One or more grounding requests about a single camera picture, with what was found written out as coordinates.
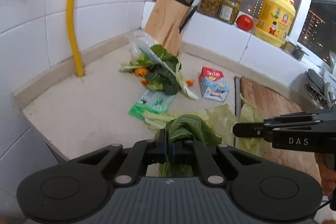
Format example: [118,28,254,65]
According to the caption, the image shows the large dark green leaf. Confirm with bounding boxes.
[159,114,222,177]

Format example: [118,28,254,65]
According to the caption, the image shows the person's right hand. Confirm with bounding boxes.
[315,153,336,196]

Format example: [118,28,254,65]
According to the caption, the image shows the metal dish rack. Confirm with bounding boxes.
[304,68,335,109]

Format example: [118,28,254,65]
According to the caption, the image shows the wooden cutting board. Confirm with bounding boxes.
[240,77,326,196]

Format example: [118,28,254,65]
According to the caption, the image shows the green plastic wrapper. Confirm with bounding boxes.
[128,90,175,119]

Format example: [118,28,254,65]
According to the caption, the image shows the red blue small carton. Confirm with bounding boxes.
[199,67,230,102]

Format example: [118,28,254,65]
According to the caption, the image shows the bok choy greens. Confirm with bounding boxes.
[119,59,199,100]

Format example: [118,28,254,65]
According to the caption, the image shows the small steel pot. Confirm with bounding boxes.
[281,40,309,61]

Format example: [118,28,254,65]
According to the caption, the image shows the orange peel pieces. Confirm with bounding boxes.
[134,68,150,85]

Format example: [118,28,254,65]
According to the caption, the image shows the clear plastic bag with vegetables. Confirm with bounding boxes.
[126,31,179,75]

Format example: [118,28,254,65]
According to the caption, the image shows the yellow detergent bottle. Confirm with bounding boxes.
[254,0,296,48]

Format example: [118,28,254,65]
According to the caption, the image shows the wooden knife block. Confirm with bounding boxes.
[144,0,191,56]

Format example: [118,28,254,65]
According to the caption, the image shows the red tomato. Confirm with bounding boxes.
[236,15,253,32]

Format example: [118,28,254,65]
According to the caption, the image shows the orange lid glass jar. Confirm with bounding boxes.
[218,0,242,24]

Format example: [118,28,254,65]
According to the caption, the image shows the glass jar of pickles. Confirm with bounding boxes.
[198,0,222,17]

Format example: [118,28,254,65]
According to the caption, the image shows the yellow vertical pipe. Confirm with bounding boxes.
[66,0,84,77]

